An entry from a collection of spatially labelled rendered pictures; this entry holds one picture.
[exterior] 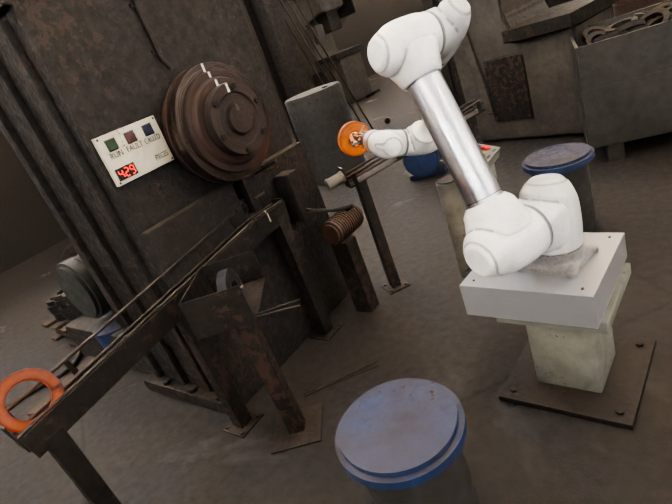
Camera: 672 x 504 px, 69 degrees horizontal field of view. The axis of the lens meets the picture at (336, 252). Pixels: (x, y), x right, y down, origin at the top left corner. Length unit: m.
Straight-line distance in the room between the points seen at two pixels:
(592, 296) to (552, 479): 0.53
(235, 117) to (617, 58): 2.29
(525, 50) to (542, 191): 2.77
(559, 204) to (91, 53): 1.61
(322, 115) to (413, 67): 3.38
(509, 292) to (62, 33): 1.67
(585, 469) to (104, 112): 1.91
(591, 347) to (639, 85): 2.09
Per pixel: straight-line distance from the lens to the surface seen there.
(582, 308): 1.48
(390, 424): 1.23
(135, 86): 2.06
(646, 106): 3.50
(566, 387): 1.82
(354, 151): 2.24
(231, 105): 1.99
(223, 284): 1.53
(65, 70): 1.96
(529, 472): 1.63
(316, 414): 2.02
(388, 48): 1.37
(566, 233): 1.51
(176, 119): 1.93
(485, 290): 1.55
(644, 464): 1.65
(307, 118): 4.75
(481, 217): 1.35
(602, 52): 3.39
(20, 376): 1.76
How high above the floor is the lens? 1.27
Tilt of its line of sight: 23 degrees down
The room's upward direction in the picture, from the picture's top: 21 degrees counter-clockwise
